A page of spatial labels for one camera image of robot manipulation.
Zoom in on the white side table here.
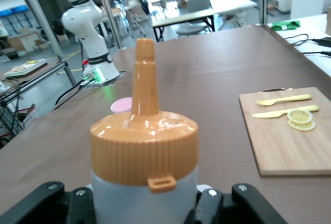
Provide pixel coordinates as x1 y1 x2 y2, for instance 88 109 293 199
267 13 331 80

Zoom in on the translucent sauce bottle orange cap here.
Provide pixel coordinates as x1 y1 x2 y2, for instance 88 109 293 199
89 38 200 224

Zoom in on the black desk cable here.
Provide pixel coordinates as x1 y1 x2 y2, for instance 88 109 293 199
301 50 331 57
283 33 310 47

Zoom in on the yellow plastic knife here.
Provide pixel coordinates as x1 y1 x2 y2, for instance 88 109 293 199
251 104 320 120

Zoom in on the white folding table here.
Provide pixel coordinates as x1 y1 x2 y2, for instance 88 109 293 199
208 0 259 29
151 8 216 43

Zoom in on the black power adapter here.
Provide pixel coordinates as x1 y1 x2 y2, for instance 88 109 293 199
311 37 331 47

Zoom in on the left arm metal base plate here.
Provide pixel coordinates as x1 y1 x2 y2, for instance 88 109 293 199
78 69 127 88

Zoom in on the metal cutting board handle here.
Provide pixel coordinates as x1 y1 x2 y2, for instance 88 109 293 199
257 87 293 94

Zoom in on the white tray with food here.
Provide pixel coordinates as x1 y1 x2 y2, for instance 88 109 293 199
3 58 49 78

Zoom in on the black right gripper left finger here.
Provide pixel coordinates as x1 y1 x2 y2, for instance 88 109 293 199
0 181 97 224

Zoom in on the lemon slice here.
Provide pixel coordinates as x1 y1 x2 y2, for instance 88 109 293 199
287 119 317 132
287 108 314 125

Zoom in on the green cloth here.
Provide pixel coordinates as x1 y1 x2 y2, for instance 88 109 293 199
270 20 301 32

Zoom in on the black left base cable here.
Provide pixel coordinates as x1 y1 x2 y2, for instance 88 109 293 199
54 77 90 106

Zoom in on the wooden cutting board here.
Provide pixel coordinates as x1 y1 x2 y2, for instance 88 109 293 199
238 86 331 177

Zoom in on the grey laptop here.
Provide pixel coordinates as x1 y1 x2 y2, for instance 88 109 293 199
186 0 212 13

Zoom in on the pink plastic cup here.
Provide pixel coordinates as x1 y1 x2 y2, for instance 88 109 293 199
110 96 133 114

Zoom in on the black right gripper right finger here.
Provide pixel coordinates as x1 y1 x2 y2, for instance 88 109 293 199
184 183 289 224

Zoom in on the grey round stool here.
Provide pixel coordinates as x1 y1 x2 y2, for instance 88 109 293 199
176 24 208 39

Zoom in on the yellow plastic fork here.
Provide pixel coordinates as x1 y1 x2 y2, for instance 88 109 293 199
255 94 312 107

